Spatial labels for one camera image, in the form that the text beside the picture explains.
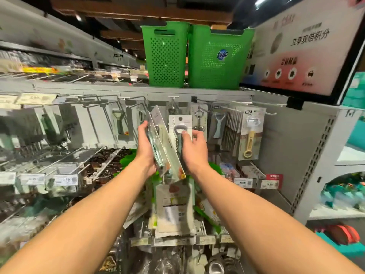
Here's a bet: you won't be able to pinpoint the person's left hand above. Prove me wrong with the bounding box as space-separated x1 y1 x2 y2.
135 120 157 178

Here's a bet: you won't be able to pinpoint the yellow bottle opener pack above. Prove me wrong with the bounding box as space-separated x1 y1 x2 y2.
238 107 266 161

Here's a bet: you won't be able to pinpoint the yellow price tag strip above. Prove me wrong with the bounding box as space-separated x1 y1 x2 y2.
15 93 58 105

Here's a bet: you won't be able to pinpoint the tall green perforated basket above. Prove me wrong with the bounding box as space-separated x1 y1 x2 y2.
141 21 190 88

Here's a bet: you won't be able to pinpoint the bunch of carded peeler packs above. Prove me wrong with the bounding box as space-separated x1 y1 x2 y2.
146 105 186 181

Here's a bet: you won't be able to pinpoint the white carded bottle opener pack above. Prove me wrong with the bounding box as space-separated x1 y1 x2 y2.
168 114 193 157

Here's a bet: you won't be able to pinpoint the corkscrew hanging pack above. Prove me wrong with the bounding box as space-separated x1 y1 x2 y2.
190 105 208 140

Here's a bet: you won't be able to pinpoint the pile of colourful packaged goods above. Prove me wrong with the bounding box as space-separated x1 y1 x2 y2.
320 173 365 212

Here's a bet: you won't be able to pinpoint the person's right hand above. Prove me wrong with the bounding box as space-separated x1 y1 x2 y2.
181 129 210 176

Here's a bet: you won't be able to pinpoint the red shelf label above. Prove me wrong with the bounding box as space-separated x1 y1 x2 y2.
266 174 284 190

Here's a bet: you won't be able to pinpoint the grey pouch package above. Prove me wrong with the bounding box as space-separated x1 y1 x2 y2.
155 177 197 238

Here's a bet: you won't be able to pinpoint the metal display hook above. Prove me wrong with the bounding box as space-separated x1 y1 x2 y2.
37 146 87 174
217 99 287 107

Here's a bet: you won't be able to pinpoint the white side shelf unit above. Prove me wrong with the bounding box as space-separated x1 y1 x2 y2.
290 104 365 226

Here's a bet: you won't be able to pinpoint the wide green basket blue logo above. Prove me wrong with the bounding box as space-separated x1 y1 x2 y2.
188 24 255 90

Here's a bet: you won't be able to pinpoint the row of metal skewer packs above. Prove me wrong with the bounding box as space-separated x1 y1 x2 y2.
222 107 243 157

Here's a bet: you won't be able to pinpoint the dark peeler hanging pack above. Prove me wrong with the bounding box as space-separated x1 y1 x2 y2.
112 108 130 140

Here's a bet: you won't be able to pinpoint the teal box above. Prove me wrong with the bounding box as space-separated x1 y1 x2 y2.
341 72 365 109

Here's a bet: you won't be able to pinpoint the white and pink poster board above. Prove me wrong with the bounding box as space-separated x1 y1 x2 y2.
242 0 365 97

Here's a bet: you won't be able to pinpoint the row of dark hanging packets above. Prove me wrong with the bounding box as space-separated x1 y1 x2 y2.
84 148 132 187

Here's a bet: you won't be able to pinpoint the person's left forearm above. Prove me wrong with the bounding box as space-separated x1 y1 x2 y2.
0 160 157 274

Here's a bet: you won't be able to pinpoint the person's right forearm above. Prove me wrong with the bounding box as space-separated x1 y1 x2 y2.
188 165 365 274

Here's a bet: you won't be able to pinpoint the red and orange round items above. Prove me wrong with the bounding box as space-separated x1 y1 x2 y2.
325 224 361 246

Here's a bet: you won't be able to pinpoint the pale blue peeler pack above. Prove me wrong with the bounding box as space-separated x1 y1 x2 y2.
208 108 227 144

